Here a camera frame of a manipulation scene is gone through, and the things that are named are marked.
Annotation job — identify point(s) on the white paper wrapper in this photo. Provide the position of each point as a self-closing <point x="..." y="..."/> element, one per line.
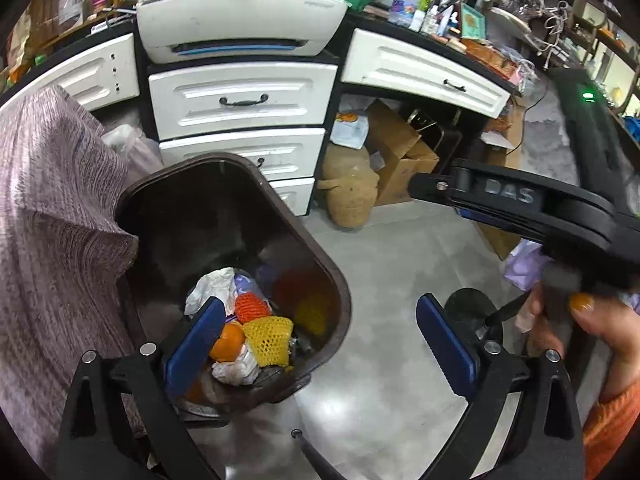
<point x="210" y="285"/>

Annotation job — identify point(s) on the teal box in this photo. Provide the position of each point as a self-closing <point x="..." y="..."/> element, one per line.
<point x="473" y="22"/>

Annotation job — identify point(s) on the long white drawer panel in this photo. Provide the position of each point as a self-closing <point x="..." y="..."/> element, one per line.
<point x="90" y="70"/>

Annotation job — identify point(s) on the person's right forearm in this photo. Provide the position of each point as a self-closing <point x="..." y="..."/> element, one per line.
<point x="615" y="435"/>

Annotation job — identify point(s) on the dark brown trash bin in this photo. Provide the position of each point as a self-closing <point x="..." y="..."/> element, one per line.
<point x="200" y="210"/>

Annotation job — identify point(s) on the clear plastic bag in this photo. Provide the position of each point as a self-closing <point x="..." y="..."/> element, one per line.
<point x="130" y="147"/>

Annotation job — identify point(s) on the crumpled white tissue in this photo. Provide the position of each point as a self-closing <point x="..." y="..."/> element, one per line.
<point x="237" y="367"/>

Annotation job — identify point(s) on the person's right hand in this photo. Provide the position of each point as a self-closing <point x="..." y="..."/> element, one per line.
<point x="615" y="345"/>

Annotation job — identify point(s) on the small white bottom drawer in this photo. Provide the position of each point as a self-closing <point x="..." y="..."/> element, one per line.
<point x="297" y="195"/>

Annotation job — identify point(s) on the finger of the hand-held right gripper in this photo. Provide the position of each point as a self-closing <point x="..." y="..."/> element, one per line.
<point x="430" y="186"/>

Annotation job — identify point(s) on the cardboard box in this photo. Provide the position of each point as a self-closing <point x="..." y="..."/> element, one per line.
<point x="395" y="160"/>

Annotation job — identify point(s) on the narrow white drawer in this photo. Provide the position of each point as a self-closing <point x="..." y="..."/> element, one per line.
<point x="290" y="152"/>

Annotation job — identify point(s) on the white printer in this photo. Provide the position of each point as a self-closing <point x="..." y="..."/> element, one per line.
<point x="240" y="15"/>

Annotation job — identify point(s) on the black round base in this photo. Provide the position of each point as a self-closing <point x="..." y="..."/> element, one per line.
<point x="467" y="310"/>

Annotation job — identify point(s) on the white bag orange print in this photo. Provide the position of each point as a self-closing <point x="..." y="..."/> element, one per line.
<point x="350" y="130"/>

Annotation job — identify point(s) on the orange foam fruit net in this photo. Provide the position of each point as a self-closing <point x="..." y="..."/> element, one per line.
<point x="250" y="307"/>

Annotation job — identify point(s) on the purple striped tablecloth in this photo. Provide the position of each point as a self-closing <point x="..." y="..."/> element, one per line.
<point x="50" y="210"/>

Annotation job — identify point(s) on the lavender plastic bag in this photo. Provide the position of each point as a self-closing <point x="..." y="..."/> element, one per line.
<point x="525" y="265"/>

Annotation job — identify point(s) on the yellow foam fruit net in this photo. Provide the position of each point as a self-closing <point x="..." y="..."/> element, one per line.
<point x="270" y="340"/>

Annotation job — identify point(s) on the orange fruit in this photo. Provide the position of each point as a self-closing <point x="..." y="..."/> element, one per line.
<point x="227" y="345"/>

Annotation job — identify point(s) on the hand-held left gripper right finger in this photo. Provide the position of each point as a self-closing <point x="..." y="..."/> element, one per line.
<point x="447" y="350"/>

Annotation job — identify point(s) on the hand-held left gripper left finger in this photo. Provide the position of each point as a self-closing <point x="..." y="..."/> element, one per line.
<point x="195" y="345"/>

